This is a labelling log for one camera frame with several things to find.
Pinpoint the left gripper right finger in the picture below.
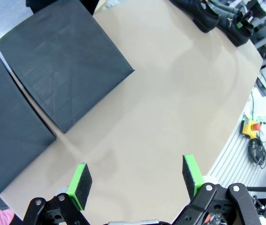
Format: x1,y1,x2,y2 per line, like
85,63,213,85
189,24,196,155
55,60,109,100
172,154,262,225

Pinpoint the yellow emergency stop button box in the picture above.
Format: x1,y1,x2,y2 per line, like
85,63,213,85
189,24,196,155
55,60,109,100
241,118,262,141

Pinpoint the black cable bundle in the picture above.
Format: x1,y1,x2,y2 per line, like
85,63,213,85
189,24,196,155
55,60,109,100
247,138,266,169

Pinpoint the brown cardboard box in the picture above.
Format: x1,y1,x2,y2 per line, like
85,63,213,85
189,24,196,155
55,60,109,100
94,0,111,12

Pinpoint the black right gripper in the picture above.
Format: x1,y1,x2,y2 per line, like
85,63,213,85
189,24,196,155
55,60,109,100
235,10,259,36

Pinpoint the black leather strap shoe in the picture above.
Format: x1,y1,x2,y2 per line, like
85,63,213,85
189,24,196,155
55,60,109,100
169,0,220,34
216,13,251,47

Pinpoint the aluminium profile table frame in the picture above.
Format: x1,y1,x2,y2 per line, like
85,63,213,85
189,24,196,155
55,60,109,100
205,112,265,195

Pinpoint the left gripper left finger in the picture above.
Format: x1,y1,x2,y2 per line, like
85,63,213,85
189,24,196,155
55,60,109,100
21,162,93,225

